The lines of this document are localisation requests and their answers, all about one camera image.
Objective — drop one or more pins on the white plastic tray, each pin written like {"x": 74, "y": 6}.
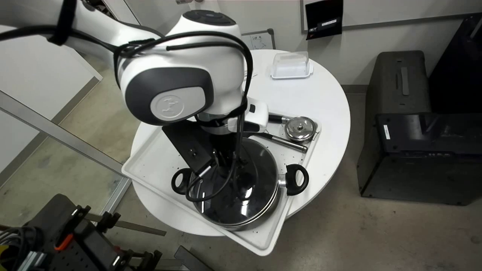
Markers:
{"x": 259, "y": 238}

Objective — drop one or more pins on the clear plastic container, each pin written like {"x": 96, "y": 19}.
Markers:
{"x": 291, "y": 66}

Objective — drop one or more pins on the black wall holder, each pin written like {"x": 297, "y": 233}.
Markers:
{"x": 324, "y": 18}

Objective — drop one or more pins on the black equipment case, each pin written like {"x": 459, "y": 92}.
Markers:
{"x": 410, "y": 152}

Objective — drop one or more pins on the black cooking pot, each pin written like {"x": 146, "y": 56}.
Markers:
{"x": 292, "y": 181}

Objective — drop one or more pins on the round white table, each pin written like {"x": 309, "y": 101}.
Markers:
{"x": 318, "y": 96}

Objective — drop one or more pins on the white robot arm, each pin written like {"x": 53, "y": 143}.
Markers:
{"x": 199, "y": 69}

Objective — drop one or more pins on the round glass lid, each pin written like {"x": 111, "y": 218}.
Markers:
{"x": 250, "y": 193}

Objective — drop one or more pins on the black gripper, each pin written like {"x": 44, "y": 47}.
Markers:
{"x": 199, "y": 147}

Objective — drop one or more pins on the steel measuring cup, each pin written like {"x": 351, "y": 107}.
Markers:
{"x": 298, "y": 129}

